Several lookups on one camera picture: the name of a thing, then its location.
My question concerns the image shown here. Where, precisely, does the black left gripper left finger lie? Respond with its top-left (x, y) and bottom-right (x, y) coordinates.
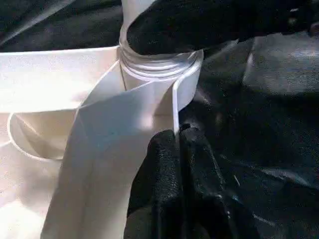
top-left (126, 129), bottom-right (185, 239)

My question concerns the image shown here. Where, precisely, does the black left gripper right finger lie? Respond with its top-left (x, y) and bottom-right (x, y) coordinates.
top-left (178, 123), bottom-right (260, 239)

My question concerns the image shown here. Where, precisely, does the white plastic table top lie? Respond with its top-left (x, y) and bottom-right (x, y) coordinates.
top-left (0, 46), bottom-right (204, 239)

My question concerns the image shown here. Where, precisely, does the black plastic mat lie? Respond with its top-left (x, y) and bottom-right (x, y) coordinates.
top-left (0, 0), bottom-right (319, 239)

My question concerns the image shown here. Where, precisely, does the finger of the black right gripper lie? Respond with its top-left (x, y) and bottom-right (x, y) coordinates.
top-left (126, 0), bottom-right (319, 56)

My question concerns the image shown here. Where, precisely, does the white plastic table leg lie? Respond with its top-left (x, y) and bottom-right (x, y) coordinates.
top-left (119, 0), bottom-right (200, 82)

